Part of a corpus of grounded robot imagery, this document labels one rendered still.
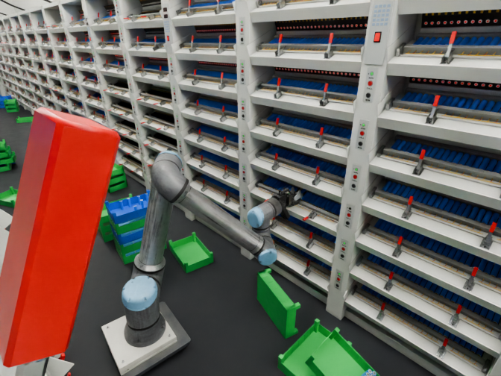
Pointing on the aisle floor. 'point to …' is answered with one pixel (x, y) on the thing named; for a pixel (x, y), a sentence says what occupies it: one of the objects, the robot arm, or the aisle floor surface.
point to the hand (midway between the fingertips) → (300, 195)
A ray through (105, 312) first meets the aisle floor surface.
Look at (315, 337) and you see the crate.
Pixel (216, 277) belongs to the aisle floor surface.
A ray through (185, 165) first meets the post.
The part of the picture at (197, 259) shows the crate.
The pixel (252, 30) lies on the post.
